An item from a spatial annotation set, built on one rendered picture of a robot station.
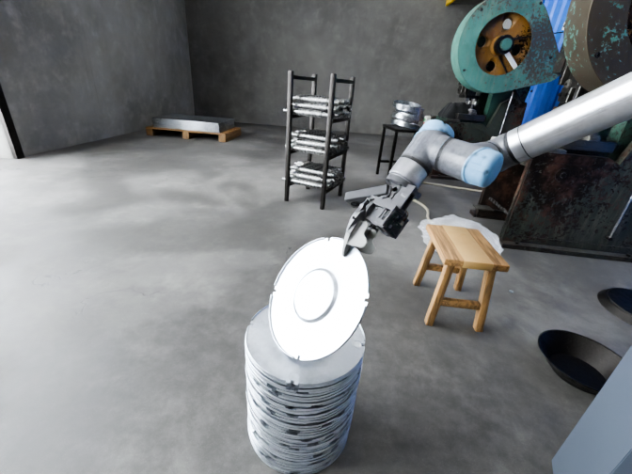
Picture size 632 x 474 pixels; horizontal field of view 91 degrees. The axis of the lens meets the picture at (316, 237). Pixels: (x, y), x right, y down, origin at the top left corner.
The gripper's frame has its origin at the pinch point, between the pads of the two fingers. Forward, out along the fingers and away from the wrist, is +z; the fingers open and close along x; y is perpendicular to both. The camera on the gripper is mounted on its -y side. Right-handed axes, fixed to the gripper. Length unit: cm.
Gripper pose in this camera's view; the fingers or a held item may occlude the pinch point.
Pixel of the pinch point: (344, 250)
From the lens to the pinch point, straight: 73.1
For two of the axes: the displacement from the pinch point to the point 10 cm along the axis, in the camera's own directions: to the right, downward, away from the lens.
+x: 5.8, 4.2, 7.0
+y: 5.7, 4.0, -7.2
